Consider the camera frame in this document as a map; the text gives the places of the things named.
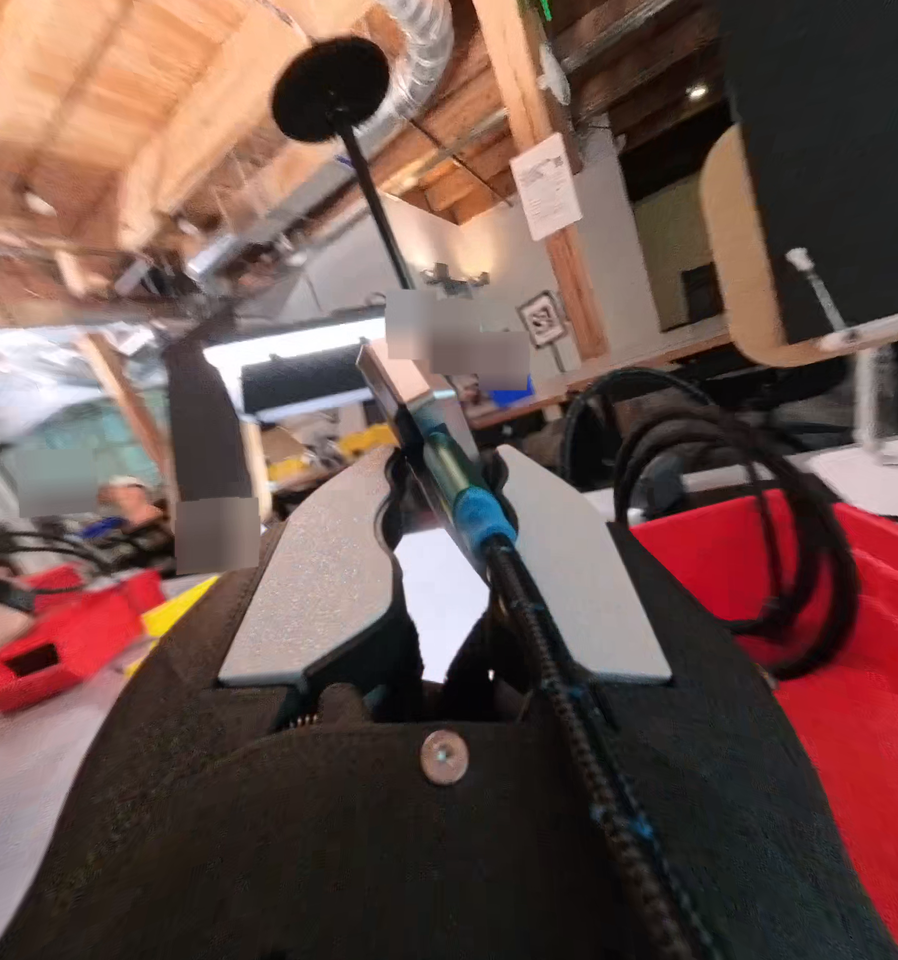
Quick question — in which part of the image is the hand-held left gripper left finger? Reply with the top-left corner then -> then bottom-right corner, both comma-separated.
216,446 -> 408,687

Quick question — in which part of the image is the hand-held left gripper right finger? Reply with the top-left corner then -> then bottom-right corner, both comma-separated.
490,444 -> 675,687

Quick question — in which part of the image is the black braided hdmi cable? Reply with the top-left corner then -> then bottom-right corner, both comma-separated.
407,397 -> 720,960

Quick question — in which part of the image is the grey metal port hub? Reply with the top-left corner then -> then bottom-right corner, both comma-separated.
355,337 -> 495,590

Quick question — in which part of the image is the yellow storage bin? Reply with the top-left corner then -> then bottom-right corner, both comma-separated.
336,423 -> 401,460

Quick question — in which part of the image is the yellow plastic bin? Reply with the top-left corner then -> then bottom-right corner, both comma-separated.
122,573 -> 221,680

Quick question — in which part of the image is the small red plastic bin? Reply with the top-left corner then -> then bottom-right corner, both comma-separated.
25,566 -> 166,612

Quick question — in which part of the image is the black computer monitor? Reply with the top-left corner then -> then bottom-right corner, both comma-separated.
240,348 -> 381,415

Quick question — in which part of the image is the blue storage bin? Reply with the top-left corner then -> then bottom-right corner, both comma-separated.
486,375 -> 536,410

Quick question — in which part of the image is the white led light panel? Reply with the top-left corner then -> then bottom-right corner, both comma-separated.
201,318 -> 390,380

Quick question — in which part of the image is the red bin with slot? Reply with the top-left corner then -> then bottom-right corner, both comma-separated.
0,588 -> 150,714

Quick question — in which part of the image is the large red plastic bin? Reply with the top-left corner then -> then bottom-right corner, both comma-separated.
629,487 -> 898,960

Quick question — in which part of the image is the white metal stand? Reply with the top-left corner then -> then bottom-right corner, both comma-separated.
816,306 -> 898,466

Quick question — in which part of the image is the white paper notice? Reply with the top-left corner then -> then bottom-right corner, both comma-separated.
509,133 -> 585,243

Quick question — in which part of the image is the black round disc stand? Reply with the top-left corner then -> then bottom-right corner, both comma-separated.
271,36 -> 418,294

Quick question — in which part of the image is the black partition panel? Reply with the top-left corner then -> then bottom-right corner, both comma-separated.
700,0 -> 898,369

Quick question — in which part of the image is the thin black cable loop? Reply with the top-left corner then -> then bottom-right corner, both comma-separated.
561,367 -> 727,489

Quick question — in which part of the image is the thick black cable coil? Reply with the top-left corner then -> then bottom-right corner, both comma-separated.
612,416 -> 864,680

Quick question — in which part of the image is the framed wall sign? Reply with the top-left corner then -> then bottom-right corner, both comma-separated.
516,291 -> 570,350

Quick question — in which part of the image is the black cable bundle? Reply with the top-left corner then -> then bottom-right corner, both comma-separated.
0,525 -> 131,612

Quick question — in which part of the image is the wall lamp fixture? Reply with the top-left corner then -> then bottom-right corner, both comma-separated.
422,262 -> 491,300

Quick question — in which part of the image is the silver air duct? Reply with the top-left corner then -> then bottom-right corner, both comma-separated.
359,0 -> 457,132

